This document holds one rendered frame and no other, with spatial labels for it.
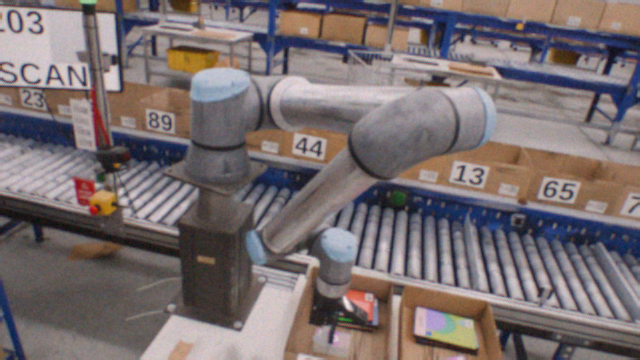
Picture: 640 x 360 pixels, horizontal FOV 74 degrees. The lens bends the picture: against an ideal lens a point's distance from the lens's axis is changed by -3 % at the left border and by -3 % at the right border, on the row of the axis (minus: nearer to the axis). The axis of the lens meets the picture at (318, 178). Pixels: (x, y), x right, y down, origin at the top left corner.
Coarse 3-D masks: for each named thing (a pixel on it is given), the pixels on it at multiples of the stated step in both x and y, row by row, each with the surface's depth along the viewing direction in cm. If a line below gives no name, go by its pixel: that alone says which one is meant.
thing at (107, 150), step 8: (96, 152) 158; (104, 152) 157; (112, 152) 157; (120, 152) 157; (128, 152) 160; (104, 160) 158; (112, 160) 157; (120, 160) 157; (104, 168) 162; (112, 168) 161
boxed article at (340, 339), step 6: (318, 330) 128; (336, 336) 127; (342, 336) 127; (348, 336) 127; (336, 342) 125; (342, 342) 125; (348, 342) 125; (318, 348) 125; (324, 348) 125; (336, 348) 124; (342, 348) 124; (330, 354) 126; (336, 354) 125; (342, 354) 125
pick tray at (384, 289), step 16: (304, 288) 137; (352, 288) 149; (368, 288) 147; (384, 288) 146; (304, 304) 142; (384, 304) 147; (304, 320) 137; (384, 320) 140; (304, 336) 131; (352, 336) 133; (368, 336) 134; (384, 336) 134; (288, 352) 114; (304, 352) 126; (352, 352) 127; (368, 352) 128; (384, 352) 128
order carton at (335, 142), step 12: (288, 132) 210; (300, 132) 209; (312, 132) 208; (324, 132) 237; (336, 132) 236; (288, 144) 213; (336, 144) 208; (288, 156) 216; (300, 156) 214; (324, 156) 212
